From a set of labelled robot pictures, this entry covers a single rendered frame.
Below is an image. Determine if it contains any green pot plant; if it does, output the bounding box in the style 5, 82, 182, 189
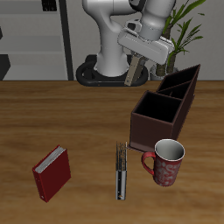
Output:
150, 0, 208, 81

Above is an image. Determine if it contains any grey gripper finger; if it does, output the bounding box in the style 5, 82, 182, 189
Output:
136, 57, 149, 76
123, 53, 142, 88

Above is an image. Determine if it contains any dark brown desk caddy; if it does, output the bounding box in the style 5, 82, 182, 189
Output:
129, 64, 202, 153

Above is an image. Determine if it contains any grey shelf unit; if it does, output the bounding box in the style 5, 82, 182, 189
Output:
0, 0, 74, 81

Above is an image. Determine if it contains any thin dark grey book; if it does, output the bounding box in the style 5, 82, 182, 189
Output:
115, 141, 129, 201

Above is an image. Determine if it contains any red book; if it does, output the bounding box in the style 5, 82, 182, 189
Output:
31, 144, 73, 204

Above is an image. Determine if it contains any small black shelf item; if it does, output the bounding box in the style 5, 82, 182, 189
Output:
41, 0, 59, 12

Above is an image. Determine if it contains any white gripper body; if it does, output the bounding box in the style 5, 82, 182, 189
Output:
117, 26, 176, 66

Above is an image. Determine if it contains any red patterned mug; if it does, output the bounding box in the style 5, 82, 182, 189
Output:
141, 138, 186, 188

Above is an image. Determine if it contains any flat black base plate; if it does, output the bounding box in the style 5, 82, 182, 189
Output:
75, 54, 150, 88

